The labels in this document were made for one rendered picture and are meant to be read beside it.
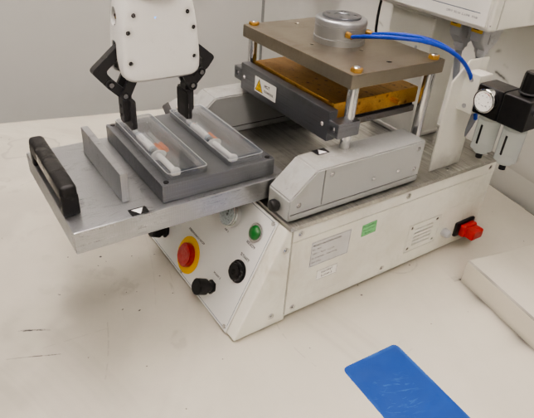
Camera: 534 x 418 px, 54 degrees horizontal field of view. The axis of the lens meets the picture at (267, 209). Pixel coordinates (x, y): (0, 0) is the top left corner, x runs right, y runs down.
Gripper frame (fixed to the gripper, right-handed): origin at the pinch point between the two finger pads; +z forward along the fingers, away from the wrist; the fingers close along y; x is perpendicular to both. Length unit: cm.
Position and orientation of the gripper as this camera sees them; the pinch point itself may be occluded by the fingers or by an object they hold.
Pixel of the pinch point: (157, 110)
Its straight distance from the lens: 71.6
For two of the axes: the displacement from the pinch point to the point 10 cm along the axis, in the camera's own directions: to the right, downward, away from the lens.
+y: 8.3, -2.6, 4.9
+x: -5.6, -4.8, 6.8
